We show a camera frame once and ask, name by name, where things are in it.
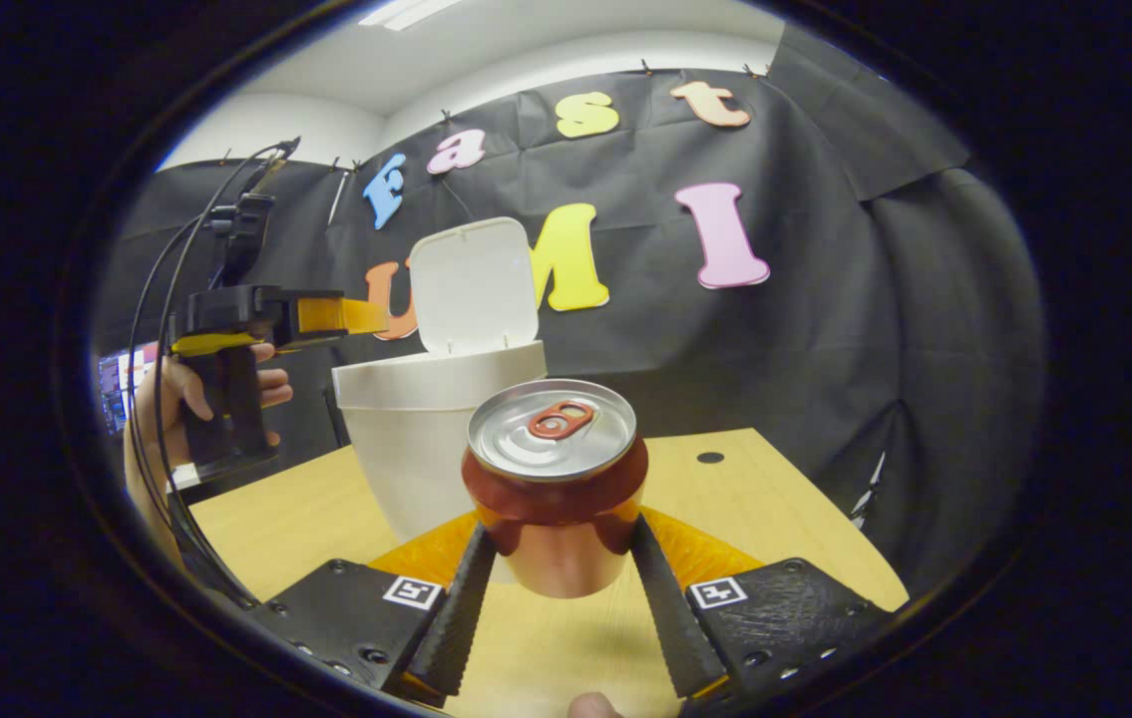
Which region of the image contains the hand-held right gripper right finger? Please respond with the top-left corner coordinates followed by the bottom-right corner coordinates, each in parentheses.
top-left (630, 507), bottom-right (904, 704)

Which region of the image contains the ceiling light panel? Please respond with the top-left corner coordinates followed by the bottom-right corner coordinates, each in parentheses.
top-left (358, 0), bottom-right (467, 31)

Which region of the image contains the red pop can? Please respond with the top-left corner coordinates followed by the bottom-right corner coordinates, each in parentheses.
top-left (461, 378), bottom-right (649, 599)

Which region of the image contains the black backdrop cloth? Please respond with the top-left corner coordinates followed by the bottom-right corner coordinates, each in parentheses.
top-left (92, 25), bottom-right (1050, 599)

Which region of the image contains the black cable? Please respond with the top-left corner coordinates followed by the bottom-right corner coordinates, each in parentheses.
top-left (127, 140), bottom-right (302, 611)
top-left (153, 204), bottom-right (262, 611)

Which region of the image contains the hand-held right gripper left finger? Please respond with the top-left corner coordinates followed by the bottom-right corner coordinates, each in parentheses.
top-left (251, 511), bottom-right (499, 704)

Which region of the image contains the computer monitor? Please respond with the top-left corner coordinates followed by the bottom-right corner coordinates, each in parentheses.
top-left (97, 344), bottom-right (163, 435)

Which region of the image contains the wooden desktop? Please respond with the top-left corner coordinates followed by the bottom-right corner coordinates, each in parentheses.
top-left (189, 427), bottom-right (911, 718)

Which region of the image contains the white desktop garbage bin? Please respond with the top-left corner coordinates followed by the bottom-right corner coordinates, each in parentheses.
top-left (331, 216), bottom-right (549, 584)

